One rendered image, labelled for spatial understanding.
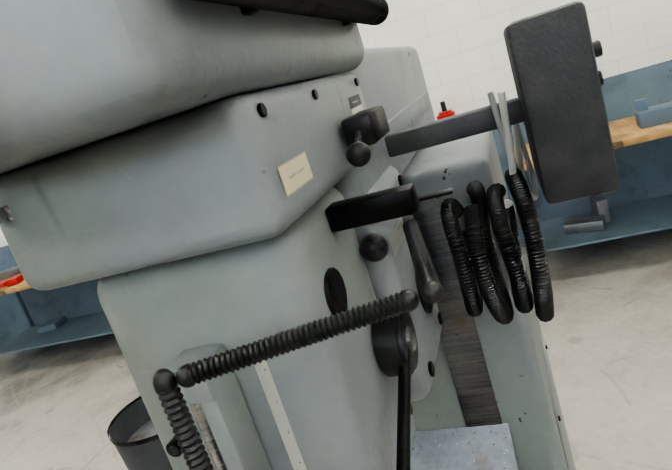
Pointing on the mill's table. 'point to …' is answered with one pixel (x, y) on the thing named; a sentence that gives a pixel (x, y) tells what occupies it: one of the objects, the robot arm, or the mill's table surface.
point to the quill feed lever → (394, 359)
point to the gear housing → (180, 183)
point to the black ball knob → (374, 247)
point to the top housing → (137, 54)
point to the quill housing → (239, 289)
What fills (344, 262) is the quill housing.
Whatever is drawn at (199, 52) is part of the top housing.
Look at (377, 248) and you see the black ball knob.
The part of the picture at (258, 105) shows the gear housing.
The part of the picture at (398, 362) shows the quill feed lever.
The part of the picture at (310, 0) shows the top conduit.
